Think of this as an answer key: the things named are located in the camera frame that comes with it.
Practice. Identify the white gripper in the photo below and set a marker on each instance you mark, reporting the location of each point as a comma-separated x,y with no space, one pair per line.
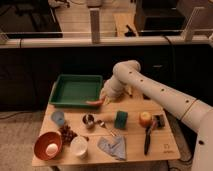
113,88

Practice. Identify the red orange pepper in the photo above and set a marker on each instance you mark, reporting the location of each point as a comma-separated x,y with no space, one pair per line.
95,103

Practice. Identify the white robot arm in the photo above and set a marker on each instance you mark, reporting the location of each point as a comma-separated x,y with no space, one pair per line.
195,114

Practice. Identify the small metal cup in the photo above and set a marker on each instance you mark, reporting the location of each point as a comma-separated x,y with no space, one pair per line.
88,120

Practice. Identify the blue plastic cup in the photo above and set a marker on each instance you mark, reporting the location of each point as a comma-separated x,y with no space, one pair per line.
58,118

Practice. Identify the white cup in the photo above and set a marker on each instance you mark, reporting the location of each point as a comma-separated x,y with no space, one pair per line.
79,147

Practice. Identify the corn cob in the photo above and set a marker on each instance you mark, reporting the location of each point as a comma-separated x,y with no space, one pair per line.
128,90

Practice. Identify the green sponge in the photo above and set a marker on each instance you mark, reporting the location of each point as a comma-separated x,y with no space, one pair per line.
120,120

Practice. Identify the gold metal fork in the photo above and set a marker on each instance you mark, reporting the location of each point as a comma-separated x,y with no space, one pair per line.
103,125

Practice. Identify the green plastic tray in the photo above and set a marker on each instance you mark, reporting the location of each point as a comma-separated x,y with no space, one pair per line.
75,90

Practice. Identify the orange apple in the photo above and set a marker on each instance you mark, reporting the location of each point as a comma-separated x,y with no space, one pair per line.
145,119

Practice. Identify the blue cloth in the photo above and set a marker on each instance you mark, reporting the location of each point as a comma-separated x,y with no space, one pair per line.
116,149

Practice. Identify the bunch of dark grapes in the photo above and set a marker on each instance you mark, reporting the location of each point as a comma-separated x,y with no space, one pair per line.
67,134

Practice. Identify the small black brush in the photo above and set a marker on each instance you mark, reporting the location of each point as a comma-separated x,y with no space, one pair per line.
160,122

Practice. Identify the white railing bar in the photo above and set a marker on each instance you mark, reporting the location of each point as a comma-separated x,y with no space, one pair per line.
106,41

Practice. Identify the white egg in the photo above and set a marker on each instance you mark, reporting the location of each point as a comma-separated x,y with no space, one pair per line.
51,149

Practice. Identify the orange bowl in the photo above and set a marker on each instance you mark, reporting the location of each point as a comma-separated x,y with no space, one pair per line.
43,141

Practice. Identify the black handled knife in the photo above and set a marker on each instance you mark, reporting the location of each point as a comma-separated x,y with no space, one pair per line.
147,140

